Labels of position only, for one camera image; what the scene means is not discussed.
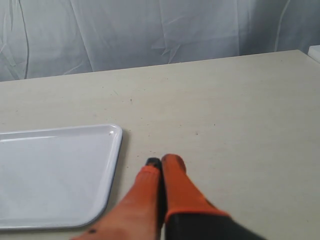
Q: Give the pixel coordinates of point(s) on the grey wrinkled backdrop cloth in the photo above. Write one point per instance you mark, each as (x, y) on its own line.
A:
(43, 38)

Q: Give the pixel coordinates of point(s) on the white object at table edge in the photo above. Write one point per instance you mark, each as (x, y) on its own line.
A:
(314, 52)

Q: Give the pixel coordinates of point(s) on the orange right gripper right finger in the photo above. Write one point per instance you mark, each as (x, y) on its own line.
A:
(190, 216)

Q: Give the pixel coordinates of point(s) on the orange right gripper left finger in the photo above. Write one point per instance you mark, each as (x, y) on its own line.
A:
(138, 216)

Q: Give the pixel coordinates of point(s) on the white rectangular plastic tray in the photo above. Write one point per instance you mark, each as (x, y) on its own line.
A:
(56, 178)

